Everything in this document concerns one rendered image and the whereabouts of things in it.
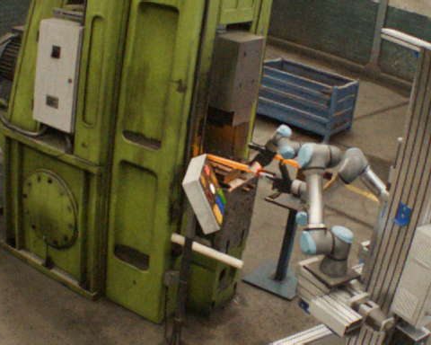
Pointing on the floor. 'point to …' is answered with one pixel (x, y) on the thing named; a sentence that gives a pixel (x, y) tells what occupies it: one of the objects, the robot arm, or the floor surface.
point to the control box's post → (184, 276)
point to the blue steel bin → (307, 97)
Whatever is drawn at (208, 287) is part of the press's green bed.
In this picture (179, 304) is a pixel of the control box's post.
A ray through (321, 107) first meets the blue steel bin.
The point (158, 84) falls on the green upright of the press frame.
